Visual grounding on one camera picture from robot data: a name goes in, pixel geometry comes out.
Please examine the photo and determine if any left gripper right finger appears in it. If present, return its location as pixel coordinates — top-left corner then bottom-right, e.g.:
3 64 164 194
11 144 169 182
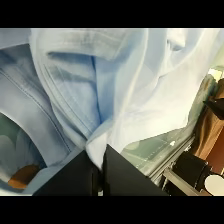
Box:
101 143 170 197

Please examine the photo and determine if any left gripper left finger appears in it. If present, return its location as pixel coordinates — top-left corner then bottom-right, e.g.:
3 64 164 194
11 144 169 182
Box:
32 149 102 197

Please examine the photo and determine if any light blue shirt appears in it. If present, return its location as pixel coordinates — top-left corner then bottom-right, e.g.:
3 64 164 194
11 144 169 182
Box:
0 28 224 197

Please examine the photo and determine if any silver frame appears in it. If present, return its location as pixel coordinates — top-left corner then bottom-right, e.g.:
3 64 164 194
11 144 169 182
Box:
146 133 214 197

